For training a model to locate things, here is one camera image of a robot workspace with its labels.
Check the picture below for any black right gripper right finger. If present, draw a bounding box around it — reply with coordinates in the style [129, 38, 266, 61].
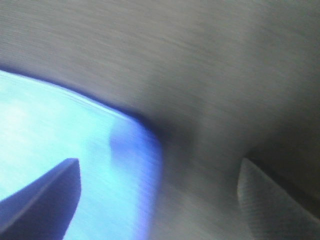
[237, 158, 320, 240]

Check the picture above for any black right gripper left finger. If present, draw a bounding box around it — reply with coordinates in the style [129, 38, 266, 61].
[0, 158, 82, 240]

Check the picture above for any blue microfibre towel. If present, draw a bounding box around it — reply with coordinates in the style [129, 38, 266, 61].
[0, 71, 163, 240]

